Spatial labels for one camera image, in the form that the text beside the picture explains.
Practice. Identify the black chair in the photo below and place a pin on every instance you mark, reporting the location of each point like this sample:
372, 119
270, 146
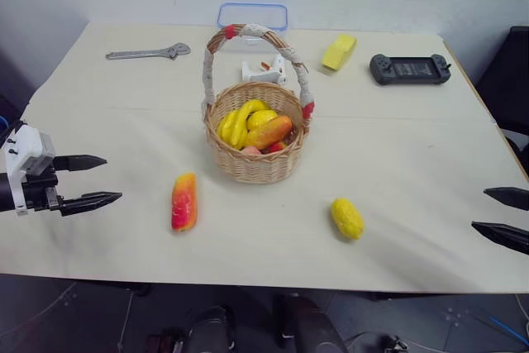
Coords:
506, 84

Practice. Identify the white glue gun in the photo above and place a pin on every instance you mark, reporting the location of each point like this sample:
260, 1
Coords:
264, 76

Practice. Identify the orange yellow mango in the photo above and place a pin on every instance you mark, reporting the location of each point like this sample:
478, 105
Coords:
269, 132

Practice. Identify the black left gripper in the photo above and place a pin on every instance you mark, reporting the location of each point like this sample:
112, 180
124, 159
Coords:
38, 192

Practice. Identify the smooth yellow lemon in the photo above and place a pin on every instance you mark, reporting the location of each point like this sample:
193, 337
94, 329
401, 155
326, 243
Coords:
262, 117

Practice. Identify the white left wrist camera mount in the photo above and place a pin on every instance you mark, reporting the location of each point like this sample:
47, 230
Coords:
25, 149

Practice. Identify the yellow banana bunch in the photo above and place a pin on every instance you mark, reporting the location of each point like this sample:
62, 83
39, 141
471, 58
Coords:
236, 126

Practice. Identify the dark rounded shape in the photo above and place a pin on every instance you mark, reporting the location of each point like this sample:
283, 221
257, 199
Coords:
213, 330

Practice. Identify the small red fruit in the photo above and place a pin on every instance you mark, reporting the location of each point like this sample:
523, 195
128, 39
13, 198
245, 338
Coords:
277, 146

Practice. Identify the clear blue-rimmed plastic container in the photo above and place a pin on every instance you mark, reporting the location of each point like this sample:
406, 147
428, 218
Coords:
253, 12

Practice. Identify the red yellow mango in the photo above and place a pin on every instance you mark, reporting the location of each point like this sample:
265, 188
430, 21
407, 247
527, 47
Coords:
184, 203

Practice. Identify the black handheld game controller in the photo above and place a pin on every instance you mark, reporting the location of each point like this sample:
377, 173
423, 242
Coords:
409, 68

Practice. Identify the silver adjustable wrench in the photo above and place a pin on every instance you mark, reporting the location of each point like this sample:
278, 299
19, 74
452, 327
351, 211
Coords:
142, 53

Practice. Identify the bumpy yellow lemon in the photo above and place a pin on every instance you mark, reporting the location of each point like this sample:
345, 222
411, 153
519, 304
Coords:
347, 218

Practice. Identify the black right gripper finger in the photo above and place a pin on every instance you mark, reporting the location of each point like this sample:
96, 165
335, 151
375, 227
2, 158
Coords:
509, 197
503, 235

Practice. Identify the pink peach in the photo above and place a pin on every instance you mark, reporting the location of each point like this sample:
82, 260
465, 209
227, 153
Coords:
252, 149

